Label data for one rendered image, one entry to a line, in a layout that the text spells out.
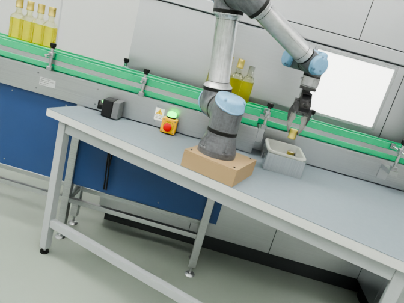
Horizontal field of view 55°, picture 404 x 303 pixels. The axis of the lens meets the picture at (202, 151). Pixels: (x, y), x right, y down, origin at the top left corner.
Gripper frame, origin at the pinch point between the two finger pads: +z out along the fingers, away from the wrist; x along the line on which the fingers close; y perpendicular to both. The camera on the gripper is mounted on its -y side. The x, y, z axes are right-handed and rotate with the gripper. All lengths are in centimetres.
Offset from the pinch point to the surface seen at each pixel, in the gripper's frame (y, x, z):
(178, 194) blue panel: 8, 44, 50
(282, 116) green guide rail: 21.3, 5.8, -1.8
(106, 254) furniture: -25, 63, 74
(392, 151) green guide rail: 27, -51, 1
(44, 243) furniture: -16, 99, 87
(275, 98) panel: 37.0, 11.5, -7.2
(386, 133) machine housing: 46, -50, -5
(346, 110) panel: 41.0, -26.0, -11.1
